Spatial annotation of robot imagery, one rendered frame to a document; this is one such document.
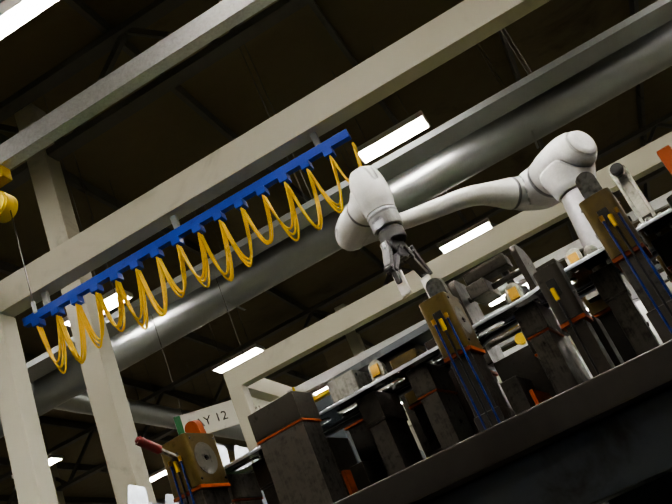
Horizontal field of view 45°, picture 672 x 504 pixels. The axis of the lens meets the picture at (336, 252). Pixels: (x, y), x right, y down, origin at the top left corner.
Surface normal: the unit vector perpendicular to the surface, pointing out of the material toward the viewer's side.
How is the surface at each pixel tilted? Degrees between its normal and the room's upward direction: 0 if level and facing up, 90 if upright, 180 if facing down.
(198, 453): 90
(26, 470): 90
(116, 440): 90
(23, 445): 90
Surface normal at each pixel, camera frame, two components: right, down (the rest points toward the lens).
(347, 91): -0.36, -0.29
